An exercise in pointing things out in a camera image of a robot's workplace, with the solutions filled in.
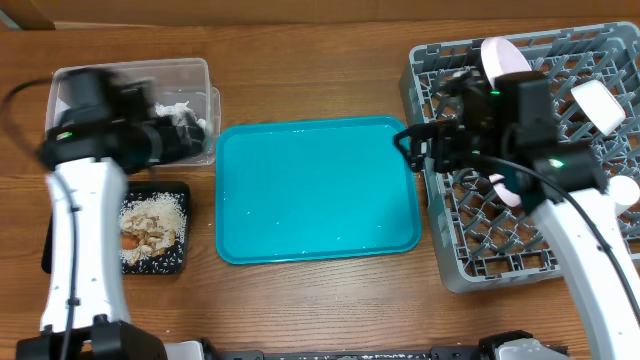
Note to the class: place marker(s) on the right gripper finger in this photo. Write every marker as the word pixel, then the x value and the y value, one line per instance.
pixel 413 154
pixel 419 132

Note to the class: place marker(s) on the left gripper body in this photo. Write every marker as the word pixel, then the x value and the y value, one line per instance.
pixel 168 145

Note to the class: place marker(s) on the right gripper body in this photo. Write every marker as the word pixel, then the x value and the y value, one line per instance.
pixel 444 145

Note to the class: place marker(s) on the white tissue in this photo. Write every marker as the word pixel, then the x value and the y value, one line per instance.
pixel 202 123
pixel 180 113

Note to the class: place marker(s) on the white bowl with food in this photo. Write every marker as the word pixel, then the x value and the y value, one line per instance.
pixel 506 196

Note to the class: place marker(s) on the peanut shells and rice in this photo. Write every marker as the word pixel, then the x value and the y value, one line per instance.
pixel 150 230

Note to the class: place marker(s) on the large white plate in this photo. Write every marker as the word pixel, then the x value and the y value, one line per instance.
pixel 500 57

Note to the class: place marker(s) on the orange carrot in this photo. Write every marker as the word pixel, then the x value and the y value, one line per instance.
pixel 129 242

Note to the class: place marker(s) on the small white bowl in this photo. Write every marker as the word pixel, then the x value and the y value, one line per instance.
pixel 599 105

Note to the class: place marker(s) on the white cup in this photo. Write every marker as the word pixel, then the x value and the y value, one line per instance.
pixel 624 192

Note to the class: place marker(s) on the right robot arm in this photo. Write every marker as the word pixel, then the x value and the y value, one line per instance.
pixel 507 127

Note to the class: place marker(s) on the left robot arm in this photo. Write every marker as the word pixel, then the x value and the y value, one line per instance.
pixel 86 315

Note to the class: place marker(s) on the grey dishwasher rack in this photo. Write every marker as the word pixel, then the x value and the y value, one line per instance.
pixel 481 243

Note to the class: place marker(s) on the clear plastic bin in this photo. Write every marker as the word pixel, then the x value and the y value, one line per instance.
pixel 180 80

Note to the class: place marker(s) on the teal serving tray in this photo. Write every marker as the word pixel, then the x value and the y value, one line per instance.
pixel 314 190

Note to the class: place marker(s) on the black plastic tray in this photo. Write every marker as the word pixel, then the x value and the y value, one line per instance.
pixel 175 265

